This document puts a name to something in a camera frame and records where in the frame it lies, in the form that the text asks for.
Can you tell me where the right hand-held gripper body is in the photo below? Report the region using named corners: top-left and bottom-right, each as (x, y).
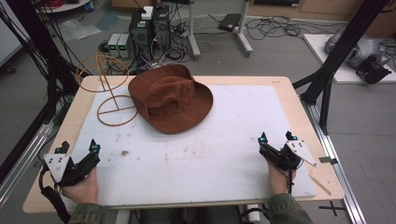
top-left (258, 139), bottom-right (318, 172)

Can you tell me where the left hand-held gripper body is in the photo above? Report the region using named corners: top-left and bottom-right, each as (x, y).
top-left (42, 151), bottom-right (102, 188)

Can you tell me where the tan wire hat stand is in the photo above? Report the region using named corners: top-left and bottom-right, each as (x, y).
top-left (75, 50), bottom-right (140, 128)

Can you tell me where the brown brimmed hat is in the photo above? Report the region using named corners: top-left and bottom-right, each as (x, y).
top-left (127, 63), bottom-right (215, 135)

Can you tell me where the person's left hand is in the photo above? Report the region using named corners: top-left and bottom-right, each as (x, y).
top-left (61, 166), bottom-right (100, 205)

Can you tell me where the person's right hand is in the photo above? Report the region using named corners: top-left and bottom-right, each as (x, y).
top-left (266, 159), bottom-right (297, 196)

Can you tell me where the grey tape piece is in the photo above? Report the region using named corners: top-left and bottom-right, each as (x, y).
top-left (318, 156), bottom-right (339, 165)

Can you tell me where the thin wooden stick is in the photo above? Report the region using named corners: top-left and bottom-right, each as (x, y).
top-left (308, 174), bottom-right (332, 197)

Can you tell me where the white foam mat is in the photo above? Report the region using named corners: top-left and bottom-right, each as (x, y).
top-left (61, 84), bottom-right (318, 208)

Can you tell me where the white roll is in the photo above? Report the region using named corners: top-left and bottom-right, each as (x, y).
top-left (245, 203), bottom-right (266, 224)

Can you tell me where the white floor board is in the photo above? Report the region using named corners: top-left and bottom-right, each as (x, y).
top-left (303, 33), bottom-right (396, 85)

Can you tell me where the grey bench power supply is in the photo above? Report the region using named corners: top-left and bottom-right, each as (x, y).
top-left (117, 33), bottom-right (134, 59)
top-left (106, 33), bottom-right (121, 58)

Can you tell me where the black device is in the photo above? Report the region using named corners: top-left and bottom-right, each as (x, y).
top-left (355, 55), bottom-right (393, 85)

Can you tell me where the white stand leg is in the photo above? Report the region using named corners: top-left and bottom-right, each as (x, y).
top-left (186, 0), bottom-right (202, 61)
top-left (233, 0), bottom-right (254, 58)

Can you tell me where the grey robot shell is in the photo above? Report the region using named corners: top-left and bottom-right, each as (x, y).
top-left (324, 28), bottom-right (390, 70)

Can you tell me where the clear plastic sheet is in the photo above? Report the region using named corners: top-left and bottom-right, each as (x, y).
top-left (58, 18), bottom-right (103, 42)

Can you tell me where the black computer tower green label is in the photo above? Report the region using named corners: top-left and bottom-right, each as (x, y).
top-left (128, 8), bottom-right (154, 61)

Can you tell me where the black flat box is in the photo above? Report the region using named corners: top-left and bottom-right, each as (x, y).
top-left (218, 13), bottom-right (243, 33)

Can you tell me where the round white table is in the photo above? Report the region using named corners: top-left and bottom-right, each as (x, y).
top-left (35, 0), bottom-right (92, 14)

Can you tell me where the white box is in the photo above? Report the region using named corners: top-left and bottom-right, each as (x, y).
top-left (140, 6), bottom-right (154, 21)

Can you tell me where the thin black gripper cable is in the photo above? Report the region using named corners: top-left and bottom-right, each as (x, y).
top-left (287, 160), bottom-right (304, 195)

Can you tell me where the black sleeved gripper cable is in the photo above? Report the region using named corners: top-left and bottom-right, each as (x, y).
top-left (38, 163), bottom-right (73, 224)

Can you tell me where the aluminium rail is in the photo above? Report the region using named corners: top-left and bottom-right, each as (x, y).
top-left (0, 121), bottom-right (54, 208)
top-left (301, 100), bottom-right (368, 224)

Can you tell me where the black metal frame with cables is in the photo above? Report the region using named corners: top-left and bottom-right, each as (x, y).
top-left (0, 0), bottom-right (82, 185)

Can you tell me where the tangle of black floor cables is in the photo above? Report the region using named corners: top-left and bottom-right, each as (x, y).
top-left (244, 14), bottom-right (335, 42)

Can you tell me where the tangle of cables by computers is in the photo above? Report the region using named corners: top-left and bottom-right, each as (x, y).
top-left (97, 18), bottom-right (195, 76)

